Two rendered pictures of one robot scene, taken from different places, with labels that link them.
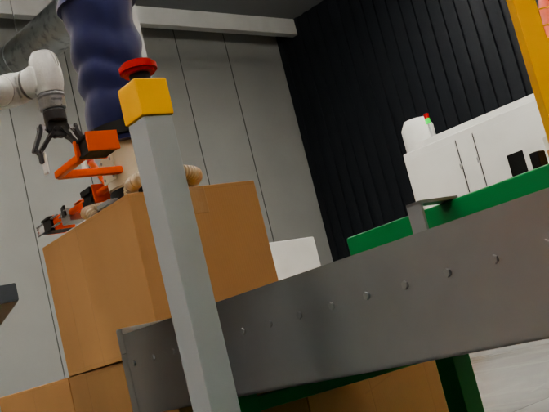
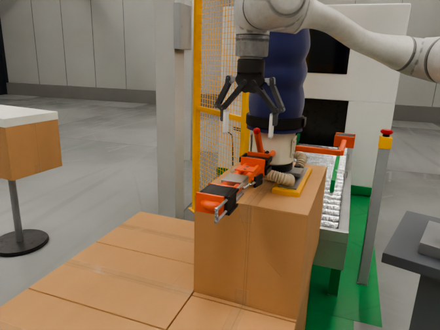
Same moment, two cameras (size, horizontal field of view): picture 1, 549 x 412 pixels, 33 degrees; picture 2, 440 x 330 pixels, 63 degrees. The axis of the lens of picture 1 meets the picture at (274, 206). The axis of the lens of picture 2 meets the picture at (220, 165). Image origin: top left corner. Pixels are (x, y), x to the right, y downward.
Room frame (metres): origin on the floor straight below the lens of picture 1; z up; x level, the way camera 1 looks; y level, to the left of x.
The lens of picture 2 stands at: (3.57, 1.47, 1.41)
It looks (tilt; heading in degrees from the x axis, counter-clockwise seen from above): 16 degrees down; 238
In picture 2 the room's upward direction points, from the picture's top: 2 degrees clockwise
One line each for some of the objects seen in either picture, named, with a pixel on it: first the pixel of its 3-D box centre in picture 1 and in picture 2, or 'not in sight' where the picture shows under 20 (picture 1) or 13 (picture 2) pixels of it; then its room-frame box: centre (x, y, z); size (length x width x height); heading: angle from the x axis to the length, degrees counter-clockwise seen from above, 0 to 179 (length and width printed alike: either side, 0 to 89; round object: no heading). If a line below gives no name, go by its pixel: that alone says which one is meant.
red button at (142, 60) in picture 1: (139, 73); (386, 133); (1.62, 0.18, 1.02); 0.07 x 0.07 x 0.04
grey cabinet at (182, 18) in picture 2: not in sight; (183, 27); (2.37, -1.03, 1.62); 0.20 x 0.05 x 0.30; 39
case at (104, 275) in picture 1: (158, 281); (266, 223); (2.65, 0.38, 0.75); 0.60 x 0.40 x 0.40; 37
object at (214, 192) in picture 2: (60, 224); (215, 198); (3.12, 0.73, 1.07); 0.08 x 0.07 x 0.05; 38
